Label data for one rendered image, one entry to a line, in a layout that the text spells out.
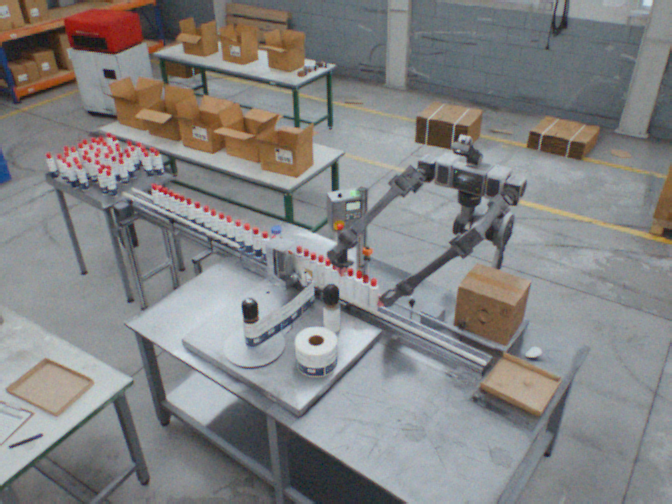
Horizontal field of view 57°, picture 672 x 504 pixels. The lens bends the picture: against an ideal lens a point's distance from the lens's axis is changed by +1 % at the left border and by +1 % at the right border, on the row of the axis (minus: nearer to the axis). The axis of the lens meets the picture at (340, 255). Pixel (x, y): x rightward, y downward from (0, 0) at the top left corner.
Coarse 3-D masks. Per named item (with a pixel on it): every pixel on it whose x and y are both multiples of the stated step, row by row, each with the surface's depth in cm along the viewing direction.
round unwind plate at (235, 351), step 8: (232, 336) 315; (240, 336) 315; (280, 336) 315; (232, 344) 310; (240, 344) 310; (264, 344) 310; (272, 344) 310; (280, 344) 310; (232, 352) 306; (240, 352) 305; (248, 352) 305; (256, 352) 305; (264, 352) 305; (272, 352) 305; (280, 352) 305; (232, 360) 301; (240, 360) 301; (248, 360) 301; (256, 360) 301; (264, 360) 301; (272, 360) 301
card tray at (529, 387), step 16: (496, 368) 303; (512, 368) 302; (528, 368) 302; (480, 384) 291; (496, 384) 294; (512, 384) 294; (528, 384) 294; (544, 384) 294; (560, 384) 293; (512, 400) 283; (528, 400) 285; (544, 400) 285
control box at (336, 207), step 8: (336, 192) 320; (344, 192) 320; (328, 200) 319; (336, 200) 313; (344, 200) 314; (352, 200) 316; (328, 208) 322; (336, 208) 315; (344, 208) 317; (328, 216) 326; (336, 216) 318; (344, 216) 320; (336, 224) 321; (344, 224) 322; (352, 224) 324
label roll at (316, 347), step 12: (300, 336) 295; (312, 336) 295; (324, 336) 295; (300, 348) 288; (312, 348) 288; (324, 348) 288; (336, 348) 292; (300, 360) 291; (312, 360) 286; (324, 360) 287; (336, 360) 296; (312, 372) 291; (324, 372) 292
